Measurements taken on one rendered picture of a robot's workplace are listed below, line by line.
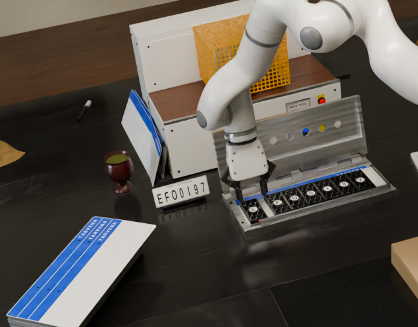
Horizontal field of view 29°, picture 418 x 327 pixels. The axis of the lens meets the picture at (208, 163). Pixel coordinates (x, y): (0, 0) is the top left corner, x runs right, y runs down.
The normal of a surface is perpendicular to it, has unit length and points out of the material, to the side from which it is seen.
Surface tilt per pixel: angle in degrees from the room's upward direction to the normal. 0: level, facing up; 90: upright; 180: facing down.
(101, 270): 0
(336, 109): 76
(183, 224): 0
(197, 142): 90
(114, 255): 0
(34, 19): 90
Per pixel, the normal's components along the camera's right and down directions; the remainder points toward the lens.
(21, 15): 0.24, 0.47
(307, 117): 0.24, 0.25
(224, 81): -0.36, -0.18
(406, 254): -0.13, -0.81
